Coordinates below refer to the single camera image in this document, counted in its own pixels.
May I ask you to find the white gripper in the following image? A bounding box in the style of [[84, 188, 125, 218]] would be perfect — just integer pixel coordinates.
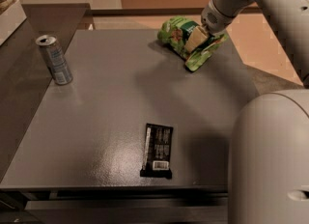
[[184, 0, 235, 53]]

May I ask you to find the green rice chip bag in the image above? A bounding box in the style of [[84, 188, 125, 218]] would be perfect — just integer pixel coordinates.
[[157, 16, 228, 72]]

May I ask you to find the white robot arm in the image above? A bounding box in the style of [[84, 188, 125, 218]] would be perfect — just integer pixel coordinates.
[[201, 0, 309, 224]]

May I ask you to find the black rxbar chocolate bar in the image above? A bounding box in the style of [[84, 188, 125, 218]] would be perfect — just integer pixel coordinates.
[[140, 124, 174, 180]]

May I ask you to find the silver blue drink can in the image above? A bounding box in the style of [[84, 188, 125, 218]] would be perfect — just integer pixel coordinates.
[[36, 35, 73, 85]]

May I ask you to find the white box with snacks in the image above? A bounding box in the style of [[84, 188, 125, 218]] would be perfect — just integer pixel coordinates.
[[0, 0, 27, 45]]

